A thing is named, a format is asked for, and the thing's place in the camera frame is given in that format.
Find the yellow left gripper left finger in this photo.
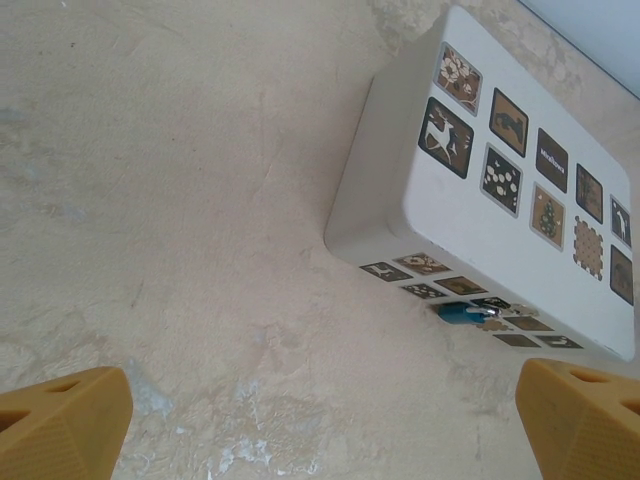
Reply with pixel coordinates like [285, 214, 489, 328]
[0, 366, 133, 480]

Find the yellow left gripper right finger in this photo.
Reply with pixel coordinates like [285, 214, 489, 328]
[516, 358, 640, 480]

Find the blue padlock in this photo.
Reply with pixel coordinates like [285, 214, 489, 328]
[437, 301, 502, 327]

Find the white box with printed tiles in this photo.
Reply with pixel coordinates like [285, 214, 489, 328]
[323, 4, 640, 362]

